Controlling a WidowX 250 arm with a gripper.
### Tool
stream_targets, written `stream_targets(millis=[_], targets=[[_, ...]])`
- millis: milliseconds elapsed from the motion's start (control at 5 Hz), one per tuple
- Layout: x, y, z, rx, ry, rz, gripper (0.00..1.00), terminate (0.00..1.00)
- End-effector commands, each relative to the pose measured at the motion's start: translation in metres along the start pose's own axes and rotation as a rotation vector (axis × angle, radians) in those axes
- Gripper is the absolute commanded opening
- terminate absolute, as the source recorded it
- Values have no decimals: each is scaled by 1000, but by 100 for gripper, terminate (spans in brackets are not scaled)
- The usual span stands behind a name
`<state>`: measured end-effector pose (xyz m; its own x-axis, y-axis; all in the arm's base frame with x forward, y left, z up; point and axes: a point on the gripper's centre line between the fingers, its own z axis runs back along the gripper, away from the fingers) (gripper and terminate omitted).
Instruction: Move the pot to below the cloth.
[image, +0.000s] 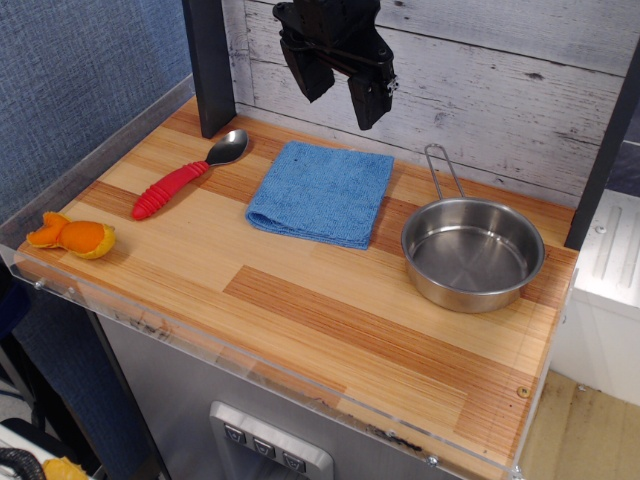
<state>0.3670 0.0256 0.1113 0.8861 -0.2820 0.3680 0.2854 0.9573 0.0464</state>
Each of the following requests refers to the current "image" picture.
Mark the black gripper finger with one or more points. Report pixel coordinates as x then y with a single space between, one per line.
371 100
312 76

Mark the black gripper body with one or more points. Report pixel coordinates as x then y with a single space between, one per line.
341 34

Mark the stainless steel pot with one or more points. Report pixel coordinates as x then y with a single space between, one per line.
465 254

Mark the blue folded cloth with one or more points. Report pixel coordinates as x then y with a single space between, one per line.
322 194

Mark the clear acrylic table guard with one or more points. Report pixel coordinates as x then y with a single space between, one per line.
340 330

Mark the orange plush fish toy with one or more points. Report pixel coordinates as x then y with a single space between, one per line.
85 239

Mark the white ribbed appliance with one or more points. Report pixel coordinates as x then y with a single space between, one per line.
597 343

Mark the stainless steel cabinet front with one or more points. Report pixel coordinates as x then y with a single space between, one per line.
175 392

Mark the silver control panel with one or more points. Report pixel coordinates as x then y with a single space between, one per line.
251 448

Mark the yellow black object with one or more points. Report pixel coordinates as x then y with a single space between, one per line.
22 464

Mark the red handled metal spoon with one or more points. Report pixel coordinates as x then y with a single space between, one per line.
226 151

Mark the left dark vertical post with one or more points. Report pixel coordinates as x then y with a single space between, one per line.
210 62

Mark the dark vertical post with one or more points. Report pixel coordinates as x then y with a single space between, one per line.
210 62
613 138

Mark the right dark vertical post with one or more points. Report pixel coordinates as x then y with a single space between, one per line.
613 138

